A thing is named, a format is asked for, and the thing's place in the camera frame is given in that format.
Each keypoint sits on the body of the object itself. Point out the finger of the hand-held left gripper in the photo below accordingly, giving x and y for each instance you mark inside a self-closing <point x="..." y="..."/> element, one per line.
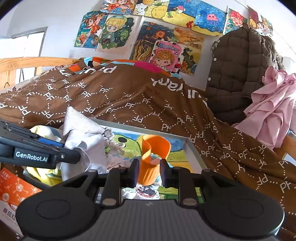
<point x="49" y="141"/>
<point x="69" y="155"/>

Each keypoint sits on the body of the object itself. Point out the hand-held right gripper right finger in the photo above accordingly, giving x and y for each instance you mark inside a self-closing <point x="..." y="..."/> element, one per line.
<point x="164" y="173"/>

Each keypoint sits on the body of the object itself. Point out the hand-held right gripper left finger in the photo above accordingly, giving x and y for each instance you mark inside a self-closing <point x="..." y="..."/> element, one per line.
<point x="134" y="173"/>

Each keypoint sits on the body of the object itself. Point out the orange silicone cup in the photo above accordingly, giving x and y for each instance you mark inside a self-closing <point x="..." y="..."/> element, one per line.
<point x="148" y="171"/>

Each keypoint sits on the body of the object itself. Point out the white cloth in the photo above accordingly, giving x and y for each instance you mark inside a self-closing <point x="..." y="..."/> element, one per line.
<point x="87" y="150"/>

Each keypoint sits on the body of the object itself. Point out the grey tray with painting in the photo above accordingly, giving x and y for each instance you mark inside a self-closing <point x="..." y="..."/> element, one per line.
<point x="192" y="153"/>

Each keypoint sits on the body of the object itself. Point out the yellow cloth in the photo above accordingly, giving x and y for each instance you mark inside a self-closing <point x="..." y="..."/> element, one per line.
<point x="48" y="176"/>

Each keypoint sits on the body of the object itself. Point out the grey cloth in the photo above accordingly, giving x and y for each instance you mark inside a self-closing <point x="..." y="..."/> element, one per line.
<point x="78" y="120"/>

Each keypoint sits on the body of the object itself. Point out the orange white box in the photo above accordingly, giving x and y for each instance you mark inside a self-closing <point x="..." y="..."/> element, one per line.
<point x="16" y="192"/>

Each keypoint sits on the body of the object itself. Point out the brown printed blanket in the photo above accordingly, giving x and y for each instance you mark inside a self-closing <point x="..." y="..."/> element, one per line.
<point x="150" y="104"/>

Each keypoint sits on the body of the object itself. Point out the window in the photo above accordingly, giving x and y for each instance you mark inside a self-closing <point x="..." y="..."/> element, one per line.
<point x="27" y="44"/>

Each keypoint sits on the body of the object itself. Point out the colourful printed bedding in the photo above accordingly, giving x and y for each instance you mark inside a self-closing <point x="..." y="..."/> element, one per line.
<point x="143" y="66"/>

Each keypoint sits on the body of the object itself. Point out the brown quilted jacket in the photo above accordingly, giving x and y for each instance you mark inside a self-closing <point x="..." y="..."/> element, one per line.
<point x="238" y="74"/>

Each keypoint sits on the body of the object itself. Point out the wooden bed board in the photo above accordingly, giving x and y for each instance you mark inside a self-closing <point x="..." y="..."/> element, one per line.
<point x="285" y="146"/>

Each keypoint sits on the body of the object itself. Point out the pink garment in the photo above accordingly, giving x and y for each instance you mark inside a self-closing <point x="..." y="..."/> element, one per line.
<point x="272" y="109"/>

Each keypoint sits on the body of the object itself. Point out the wooden bed rail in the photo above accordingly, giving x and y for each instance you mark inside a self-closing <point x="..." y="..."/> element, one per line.
<point x="34" y="63"/>

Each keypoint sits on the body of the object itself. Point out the blond character pink wall poster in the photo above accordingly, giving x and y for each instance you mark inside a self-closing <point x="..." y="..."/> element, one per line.
<point x="166" y="55"/>

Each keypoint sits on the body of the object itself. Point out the orange-haired girl wall poster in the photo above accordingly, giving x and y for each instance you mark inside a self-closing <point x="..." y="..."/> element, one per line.
<point x="89" y="30"/>

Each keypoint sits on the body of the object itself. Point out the blond character green wall poster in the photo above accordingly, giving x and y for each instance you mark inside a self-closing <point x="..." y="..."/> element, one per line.
<point x="115" y="32"/>

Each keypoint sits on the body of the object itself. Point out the dark blue fish wall poster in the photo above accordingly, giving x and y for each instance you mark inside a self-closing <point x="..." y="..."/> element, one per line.
<point x="148" y="32"/>

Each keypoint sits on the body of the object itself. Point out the orange figures wall poster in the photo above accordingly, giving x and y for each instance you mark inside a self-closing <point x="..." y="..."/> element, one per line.
<point x="118" y="5"/>

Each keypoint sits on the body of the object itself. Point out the blue jellyfish wall poster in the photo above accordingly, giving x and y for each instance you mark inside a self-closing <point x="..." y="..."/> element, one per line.
<point x="211" y="18"/>

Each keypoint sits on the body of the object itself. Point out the yellow beach wall poster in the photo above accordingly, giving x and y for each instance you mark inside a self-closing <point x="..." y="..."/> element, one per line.
<point x="175" y="11"/>

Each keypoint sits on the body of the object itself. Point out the red-haired girl wall poster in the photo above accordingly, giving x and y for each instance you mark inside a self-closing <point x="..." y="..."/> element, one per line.
<point x="235" y="20"/>

